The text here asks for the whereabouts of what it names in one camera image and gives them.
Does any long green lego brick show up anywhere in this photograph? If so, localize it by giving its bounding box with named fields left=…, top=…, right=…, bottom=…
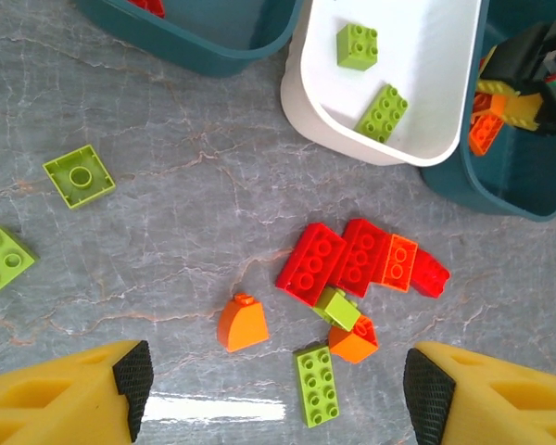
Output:
left=292, top=343, right=343, bottom=428

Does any orange sloped lego brick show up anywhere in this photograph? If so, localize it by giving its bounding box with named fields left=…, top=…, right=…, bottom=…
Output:
left=471, top=91, right=510, bottom=122

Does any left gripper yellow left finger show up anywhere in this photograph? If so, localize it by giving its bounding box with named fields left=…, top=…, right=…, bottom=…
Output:
left=0, top=339, right=155, bottom=445

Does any teal plastic container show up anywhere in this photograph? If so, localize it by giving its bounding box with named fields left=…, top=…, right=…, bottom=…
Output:
left=73, top=0, right=305, bottom=79
left=419, top=0, right=556, bottom=223

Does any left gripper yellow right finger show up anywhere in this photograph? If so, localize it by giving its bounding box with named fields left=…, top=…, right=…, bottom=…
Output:
left=403, top=341, right=556, bottom=445

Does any green square lego brick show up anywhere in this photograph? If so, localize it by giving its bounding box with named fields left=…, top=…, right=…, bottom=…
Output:
left=0, top=224, right=39, bottom=298
left=335, top=22, right=380, bottom=72
left=312, top=286, right=362, bottom=333
left=42, top=144, right=118, bottom=210

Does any short orange lego brick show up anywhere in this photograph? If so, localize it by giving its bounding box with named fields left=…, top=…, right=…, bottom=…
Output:
left=380, top=233, right=420, bottom=293

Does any short red lego brick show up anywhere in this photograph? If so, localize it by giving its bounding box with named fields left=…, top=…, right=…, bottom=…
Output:
left=410, top=248, right=451, bottom=299

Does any orange curved lego brick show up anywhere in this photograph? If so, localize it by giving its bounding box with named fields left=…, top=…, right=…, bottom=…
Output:
left=327, top=314, right=380, bottom=365
left=216, top=292, right=271, bottom=354

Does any white plastic container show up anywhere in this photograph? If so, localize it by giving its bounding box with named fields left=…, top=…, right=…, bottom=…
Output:
left=280, top=0, right=486, bottom=168

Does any long red lego brick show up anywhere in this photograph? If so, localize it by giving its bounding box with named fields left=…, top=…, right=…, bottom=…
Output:
left=127, top=0, right=167, bottom=19
left=274, top=222, right=348, bottom=308
left=331, top=217, right=393, bottom=299

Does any medium green lego brick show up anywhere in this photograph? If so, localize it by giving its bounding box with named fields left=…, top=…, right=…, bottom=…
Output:
left=354, top=83, right=410, bottom=145

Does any long orange lego brick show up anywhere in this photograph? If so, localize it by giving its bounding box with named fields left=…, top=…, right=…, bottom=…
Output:
left=467, top=113, right=505, bottom=158

